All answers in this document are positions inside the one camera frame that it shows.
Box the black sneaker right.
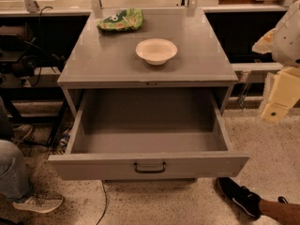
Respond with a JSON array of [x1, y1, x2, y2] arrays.
[[217, 177, 262, 218]]

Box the green chip bag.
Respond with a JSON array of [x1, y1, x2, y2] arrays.
[[97, 8, 144, 32]]

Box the dark machinery on left shelf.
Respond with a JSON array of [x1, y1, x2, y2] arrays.
[[0, 23, 66, 87]]

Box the wire basket with items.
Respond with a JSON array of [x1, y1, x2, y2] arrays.
[[59, 128, 71, 149]]

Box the white bowl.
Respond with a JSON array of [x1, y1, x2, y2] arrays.
[[136, 38, 177, 66]]

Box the grey metal drawer cabinet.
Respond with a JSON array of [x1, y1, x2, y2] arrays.
[[58, 7, 237, 113]]

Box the white sneaker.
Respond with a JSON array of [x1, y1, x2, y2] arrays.
[[13, 193, 64, 214], [13, 124, 33, 141]]

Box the black floor cable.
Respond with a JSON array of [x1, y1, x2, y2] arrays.
[[95, 180, 108, 225]]

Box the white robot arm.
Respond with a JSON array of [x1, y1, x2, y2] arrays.
[[252, 1, 300, 124]]

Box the black top drawer handle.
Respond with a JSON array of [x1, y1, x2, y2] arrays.
[[133, 162, 166, 174]]

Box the bare lower leg right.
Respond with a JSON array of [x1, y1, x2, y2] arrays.
[[259, 200, 300, 225]]

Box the grey top drawer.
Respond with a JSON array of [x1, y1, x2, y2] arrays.
[[49, 88, 249, 180]]

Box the jeans leg left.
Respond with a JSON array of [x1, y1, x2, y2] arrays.
[[0, 140, 32, 203]]

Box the white sneaker left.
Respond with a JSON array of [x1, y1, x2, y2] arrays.
[[13, 193, 64, 214]]

